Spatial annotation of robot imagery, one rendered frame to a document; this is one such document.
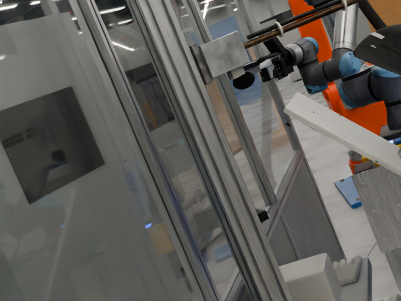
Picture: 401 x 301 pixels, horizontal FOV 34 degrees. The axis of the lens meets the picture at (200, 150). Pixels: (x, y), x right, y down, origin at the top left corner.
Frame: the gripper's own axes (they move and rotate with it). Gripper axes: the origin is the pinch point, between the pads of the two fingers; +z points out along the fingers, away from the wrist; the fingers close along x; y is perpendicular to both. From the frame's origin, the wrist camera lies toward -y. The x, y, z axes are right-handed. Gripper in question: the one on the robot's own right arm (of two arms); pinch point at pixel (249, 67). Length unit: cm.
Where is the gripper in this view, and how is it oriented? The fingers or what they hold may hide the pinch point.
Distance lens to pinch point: 214.0
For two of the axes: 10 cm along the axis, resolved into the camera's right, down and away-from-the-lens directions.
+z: -6.5, 3.6, -6.7
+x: -7.0, 0.5, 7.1
